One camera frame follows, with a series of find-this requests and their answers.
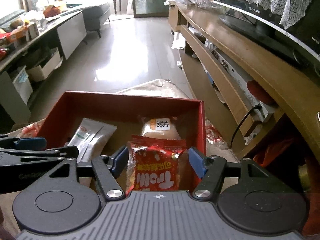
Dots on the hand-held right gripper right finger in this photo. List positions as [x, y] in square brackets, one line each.
[196, 162]

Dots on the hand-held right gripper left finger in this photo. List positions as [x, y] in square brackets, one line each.
[120, 160]

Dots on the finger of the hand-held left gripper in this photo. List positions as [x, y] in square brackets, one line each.
[30, 143]
[50, 153]

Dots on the red snack packet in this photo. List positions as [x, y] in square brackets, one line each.
[155, 165]

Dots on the white snack packet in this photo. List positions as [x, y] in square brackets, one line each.
[92, 137]

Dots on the clear rice cake packet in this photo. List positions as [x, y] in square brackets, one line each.
[152, 130]

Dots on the red cardboard box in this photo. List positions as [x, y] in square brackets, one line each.
[112, 107]

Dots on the long black table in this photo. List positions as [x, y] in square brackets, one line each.
[10, 95]

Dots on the white storage drawer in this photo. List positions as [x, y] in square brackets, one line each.
[45, 67]

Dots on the orange red bag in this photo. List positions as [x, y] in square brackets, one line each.
[275, 155]

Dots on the floral tablecloth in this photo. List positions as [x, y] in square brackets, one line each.
[155, 87]

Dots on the silver set-top player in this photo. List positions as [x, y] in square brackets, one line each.
[240, 80]

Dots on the red packets pile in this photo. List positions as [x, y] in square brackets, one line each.
[3, 51]

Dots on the wooden television cabinet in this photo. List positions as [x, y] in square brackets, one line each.
[250, 62]

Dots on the white cabinet door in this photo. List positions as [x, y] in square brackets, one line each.
[71, 32]

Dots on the white paper bag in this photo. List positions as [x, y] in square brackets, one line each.
[178, 41]

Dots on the orange basket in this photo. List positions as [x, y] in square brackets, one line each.
[52, 11]

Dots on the grey sofa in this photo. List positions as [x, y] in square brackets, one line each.
[96, 15]

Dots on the black television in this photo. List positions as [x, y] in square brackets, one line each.
[307, 32]

